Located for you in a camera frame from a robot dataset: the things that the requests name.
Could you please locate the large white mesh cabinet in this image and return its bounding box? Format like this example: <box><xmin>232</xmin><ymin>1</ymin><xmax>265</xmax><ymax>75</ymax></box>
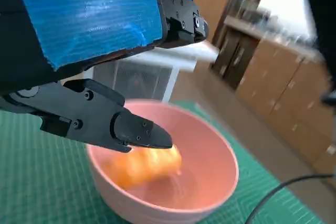
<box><xmin>83</xmin><ymin>41</ymin><xmax>218</xmax><ymax>103</ymax></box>

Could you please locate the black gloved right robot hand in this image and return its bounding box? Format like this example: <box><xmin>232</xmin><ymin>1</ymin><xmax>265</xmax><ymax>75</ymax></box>
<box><xmin>295</xmin><ymin>0</ymin><xmax>336</xmax><ymax>105</ymax></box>

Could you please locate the long orange toy bread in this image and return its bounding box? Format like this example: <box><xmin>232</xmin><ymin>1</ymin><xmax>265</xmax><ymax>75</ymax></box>
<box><xmin>104</xmin><ymin>146</ymin><xmax>183</xmax><ymax>189</ymax></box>

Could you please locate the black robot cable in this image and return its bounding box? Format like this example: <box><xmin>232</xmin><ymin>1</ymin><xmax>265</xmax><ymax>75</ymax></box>
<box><xmin>246</xmin><ymin>173</ymin><xmax>336</xmax><ymax>224</ymax></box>

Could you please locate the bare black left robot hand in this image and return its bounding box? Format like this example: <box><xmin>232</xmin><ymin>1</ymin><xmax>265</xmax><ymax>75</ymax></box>
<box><xmin>0</xmin><ymin>0</ymin><xmax>211</xmax><ymax>154</ymax></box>

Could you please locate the pink bowl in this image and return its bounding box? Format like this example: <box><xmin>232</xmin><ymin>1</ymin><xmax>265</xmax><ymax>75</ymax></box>
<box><xmin>86</xmin><ymin>98</ymin><xmax>240</xmax><ymax>223</ymax></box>

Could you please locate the dark wooden cabinet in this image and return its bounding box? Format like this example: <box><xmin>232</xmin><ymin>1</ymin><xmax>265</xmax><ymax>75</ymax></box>
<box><xmin>209</xmin><ymin>15</ymin><xmax>263</xmax><ymax>91</ymax></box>

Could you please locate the green cutting mat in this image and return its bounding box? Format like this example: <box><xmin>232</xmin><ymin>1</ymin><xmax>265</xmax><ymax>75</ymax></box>
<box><xmin>0</xmin><ymin>100</ymin><xmax>326</xmax><ymax>224</ymax></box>

